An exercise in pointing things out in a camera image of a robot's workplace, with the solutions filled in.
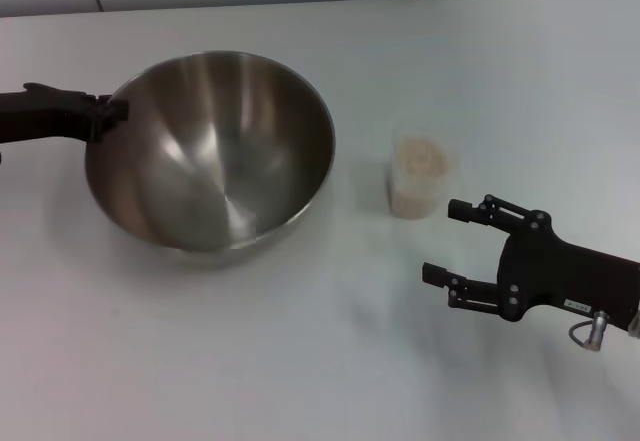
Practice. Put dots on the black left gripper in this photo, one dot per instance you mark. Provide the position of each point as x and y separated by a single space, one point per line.
40 116

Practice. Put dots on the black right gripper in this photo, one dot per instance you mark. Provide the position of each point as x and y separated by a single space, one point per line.
560 276

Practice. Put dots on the clear plastic cup of rice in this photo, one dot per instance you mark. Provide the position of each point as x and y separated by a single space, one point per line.
417 181

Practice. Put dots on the large stainless steel mixing bowl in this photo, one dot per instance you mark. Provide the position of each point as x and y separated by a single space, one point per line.
215 161

